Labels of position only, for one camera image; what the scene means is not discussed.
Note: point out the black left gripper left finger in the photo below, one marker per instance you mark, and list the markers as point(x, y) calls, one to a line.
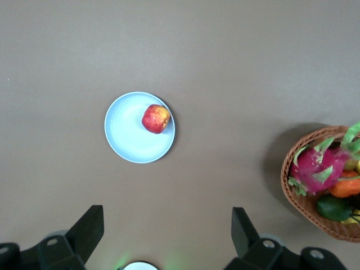
point(84, 236)

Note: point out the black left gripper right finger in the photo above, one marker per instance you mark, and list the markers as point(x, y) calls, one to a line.
point(244, 239)

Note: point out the yellow banana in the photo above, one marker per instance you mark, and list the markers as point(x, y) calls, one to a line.
point(348, 221)

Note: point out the red apple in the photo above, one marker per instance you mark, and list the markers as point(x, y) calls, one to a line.
point(154, 119)

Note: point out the brown wicker basket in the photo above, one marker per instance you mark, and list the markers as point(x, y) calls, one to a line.
point(303, 208)

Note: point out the green avocado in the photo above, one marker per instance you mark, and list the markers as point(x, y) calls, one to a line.
point(333, 209)

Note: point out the pink dragon fruit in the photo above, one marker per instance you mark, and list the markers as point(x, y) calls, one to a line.
point(315, 168)

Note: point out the light blue plate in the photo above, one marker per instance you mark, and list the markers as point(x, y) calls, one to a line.
point(132, 140)

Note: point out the orange tangerine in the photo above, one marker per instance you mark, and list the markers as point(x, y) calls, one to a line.
point(346, 188)

